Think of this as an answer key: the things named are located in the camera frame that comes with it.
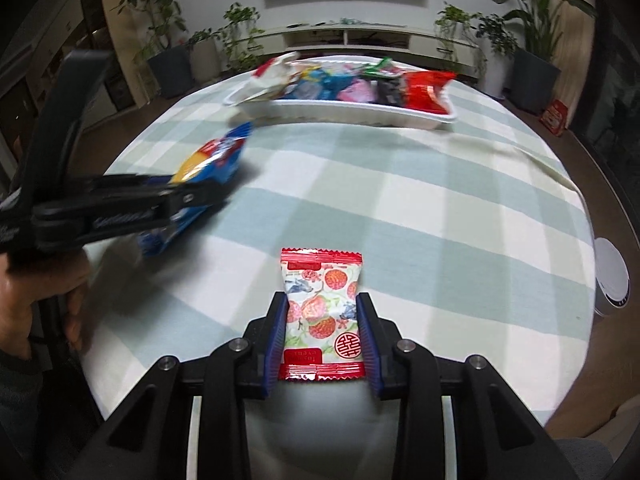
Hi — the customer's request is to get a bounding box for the wooden wall cabinet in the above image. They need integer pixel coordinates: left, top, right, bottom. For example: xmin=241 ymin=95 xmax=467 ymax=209
xmin=0 ymin=0 xmax=117 ymax=128

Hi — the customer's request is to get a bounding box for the white plastic tray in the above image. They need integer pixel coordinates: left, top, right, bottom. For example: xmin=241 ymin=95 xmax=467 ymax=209
xmin=223 ymin=54 xmax=459 ymax=129

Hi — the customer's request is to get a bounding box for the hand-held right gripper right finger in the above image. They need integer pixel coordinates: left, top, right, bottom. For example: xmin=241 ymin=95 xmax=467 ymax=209
xmin=355 ymin=291 xmax=576 ymax=480

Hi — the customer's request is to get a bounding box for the plant in grey pot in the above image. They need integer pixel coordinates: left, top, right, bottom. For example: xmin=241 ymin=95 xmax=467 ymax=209
xmin=187 ymin=30 xmax=224 ymax=87

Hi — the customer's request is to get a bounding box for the glass sliding door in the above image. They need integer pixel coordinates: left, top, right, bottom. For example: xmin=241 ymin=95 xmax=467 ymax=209
xmin=570 ymin=5 xmax=640 ymax=166

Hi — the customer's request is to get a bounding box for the white television console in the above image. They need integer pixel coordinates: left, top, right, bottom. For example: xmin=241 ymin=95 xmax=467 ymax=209
xmin=250 ymin=23 xmax=482 ymax=62

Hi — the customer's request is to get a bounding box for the black snack packet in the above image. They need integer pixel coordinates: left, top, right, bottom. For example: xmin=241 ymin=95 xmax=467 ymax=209
xmin=375 ymin=77 xmax=409 ymax=107

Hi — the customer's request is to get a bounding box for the trailing plant on console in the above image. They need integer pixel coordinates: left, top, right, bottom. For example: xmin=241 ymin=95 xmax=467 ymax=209
xmin=434 ymin=4 xmax=489 ymax=77

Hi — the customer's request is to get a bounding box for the red gift bag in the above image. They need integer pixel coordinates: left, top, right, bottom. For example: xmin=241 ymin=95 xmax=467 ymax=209
xmin=540 ymin=99 xmax=570 ymax=136

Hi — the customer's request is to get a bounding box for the pink snack packet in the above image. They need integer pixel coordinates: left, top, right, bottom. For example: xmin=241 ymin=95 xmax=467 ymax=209
xmin=337 ymin=77 xmax=379 ymax=104

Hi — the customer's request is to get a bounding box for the teal blue snack packet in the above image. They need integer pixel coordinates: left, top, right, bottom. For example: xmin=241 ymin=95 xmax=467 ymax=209
xmin=290 ymin=66 xmax=351 ymax=102

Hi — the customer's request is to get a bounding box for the large leaf plant dark pot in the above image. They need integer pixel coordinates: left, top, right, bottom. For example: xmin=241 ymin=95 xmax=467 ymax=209
xmin=472 ymin=0 xmax=599 ymax=114

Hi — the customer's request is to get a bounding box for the tall tree in dark pot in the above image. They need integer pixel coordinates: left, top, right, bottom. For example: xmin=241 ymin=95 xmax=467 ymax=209
xmin=111 ymin=0 xmax=194 ymax=100

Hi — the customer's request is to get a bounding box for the trailing floor plant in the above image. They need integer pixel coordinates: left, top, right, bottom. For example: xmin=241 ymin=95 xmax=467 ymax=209
xmin=215 ymin=2 xmax=267 ymax=74

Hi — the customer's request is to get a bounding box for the green snack packet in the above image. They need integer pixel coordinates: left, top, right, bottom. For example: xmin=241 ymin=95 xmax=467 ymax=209
xmin=362 ymin=57 xmax=407 ymax=79

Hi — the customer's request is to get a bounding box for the white round appliance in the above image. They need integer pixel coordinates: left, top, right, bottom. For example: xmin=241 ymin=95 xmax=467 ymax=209
xmin=592 ymin=237 xmax=632 ymax=319

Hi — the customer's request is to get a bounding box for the checked tablecloth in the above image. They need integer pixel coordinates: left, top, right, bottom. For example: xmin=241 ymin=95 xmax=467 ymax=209
xmin=80 ymin=52 xmax=601 ymax=428

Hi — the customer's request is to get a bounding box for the bushy plant in white pot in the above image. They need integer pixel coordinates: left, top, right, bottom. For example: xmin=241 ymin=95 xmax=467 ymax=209
xmin=470 ymin=12 xmax=519 ymax=99

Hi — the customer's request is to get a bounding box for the large red snack packet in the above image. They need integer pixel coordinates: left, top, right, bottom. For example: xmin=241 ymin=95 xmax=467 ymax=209
xmin=402 ymin=70 xmax=457 ymax=114

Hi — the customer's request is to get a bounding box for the white red chili snack packet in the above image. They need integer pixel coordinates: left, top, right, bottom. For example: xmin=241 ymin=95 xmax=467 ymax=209
xmin=235 ymin=51 xmax=302 ymax=104

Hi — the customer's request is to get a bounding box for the person's left hand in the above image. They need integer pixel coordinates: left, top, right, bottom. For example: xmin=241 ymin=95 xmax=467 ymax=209
xmin=0 ymin=246 xmax=94 ymax=357

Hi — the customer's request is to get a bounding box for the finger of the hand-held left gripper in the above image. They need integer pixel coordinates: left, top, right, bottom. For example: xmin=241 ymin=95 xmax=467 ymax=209
xmin=54 ymin=174 xmax=177 ymax=207
xmin=31 ymin=179 xmax=234 ymax=249

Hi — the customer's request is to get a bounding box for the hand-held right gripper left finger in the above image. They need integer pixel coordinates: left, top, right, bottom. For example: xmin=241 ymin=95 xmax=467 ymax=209
xmin=65 ymin=292 xmax=291 ymax=480

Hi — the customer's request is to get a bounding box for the floral red white snack packet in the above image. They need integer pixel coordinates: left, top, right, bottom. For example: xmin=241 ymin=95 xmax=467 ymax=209
xmin=279 ymin=247 xmax=366 ymax=384

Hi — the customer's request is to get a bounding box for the blue yellow snack packet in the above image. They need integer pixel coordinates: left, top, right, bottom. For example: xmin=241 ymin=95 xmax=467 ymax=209
xmin=137 ymin=122 xmax=254 ymax=259

